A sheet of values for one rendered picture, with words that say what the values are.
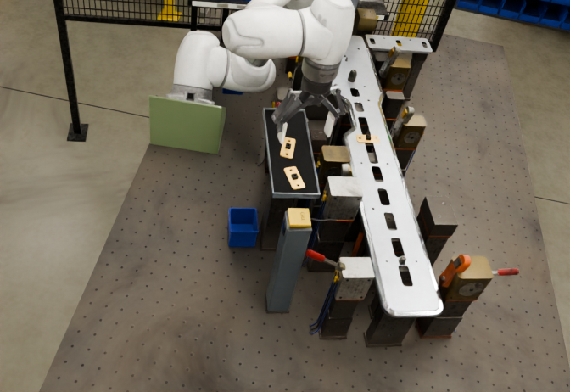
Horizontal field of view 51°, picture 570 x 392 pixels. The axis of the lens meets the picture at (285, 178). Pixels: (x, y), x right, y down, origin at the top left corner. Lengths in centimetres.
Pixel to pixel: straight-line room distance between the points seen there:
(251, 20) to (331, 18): 17
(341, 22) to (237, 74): 104
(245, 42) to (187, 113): 101
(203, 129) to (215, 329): 80
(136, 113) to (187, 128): 132
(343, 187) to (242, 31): 69
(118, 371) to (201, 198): 71
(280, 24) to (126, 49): 287
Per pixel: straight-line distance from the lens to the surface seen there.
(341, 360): 195
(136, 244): 211
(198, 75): 230
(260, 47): 131
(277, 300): 192
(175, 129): 235
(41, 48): 417
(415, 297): 177
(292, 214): 163
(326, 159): 192
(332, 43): 136
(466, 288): 184
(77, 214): 312
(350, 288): 172
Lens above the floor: 240
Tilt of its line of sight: 46 degrees down
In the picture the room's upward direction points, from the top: 12 degrees clockwise
